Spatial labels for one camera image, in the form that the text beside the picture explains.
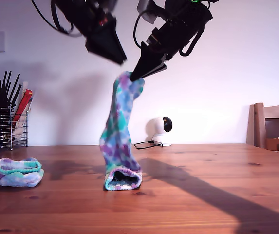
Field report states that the tie-dye Hugging Face sock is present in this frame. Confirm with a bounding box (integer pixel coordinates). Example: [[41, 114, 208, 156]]
[[99, 70, 146, 192], [0, 157, 44, 188]]

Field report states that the red and yellow paper packet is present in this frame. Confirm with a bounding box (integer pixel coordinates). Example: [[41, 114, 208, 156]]
[[11, 89, 35, 122]]

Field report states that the black chopstick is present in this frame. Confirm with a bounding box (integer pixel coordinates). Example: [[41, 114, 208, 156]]
[[3, 70, 12, 97], [0, 71, 7, 96], [7, 73, 20, 108], [11, 84, 22, 108]]

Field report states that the wooden chair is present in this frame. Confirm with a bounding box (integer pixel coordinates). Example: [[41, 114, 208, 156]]
[[246, 102, 279, 152]]

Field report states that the white paper packet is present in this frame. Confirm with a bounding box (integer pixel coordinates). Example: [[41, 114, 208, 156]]
[[12, 116, 29, 142]]

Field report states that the brown cardboard box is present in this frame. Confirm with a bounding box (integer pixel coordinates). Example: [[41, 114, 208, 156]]
[[265, 138, 279, 151]]

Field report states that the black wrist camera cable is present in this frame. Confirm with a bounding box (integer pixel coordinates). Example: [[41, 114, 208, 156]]
[[133, 12, 145, 48], [31, 0, 64, 34]]

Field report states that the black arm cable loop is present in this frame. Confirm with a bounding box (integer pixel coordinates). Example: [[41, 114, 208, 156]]
[[50, 0, 74, 35], [179, 29, 205, 57]]

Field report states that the white round security camera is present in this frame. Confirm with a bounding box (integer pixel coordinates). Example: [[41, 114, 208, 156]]
[[146, 116, 173, 147]]

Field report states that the black camera power cable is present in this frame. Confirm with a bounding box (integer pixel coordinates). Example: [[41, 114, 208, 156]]
[[133, 140, 164, 150]]

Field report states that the chrome wire utensil caddy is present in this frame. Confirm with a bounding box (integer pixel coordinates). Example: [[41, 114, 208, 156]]
[[0, 106, 29, 151]]

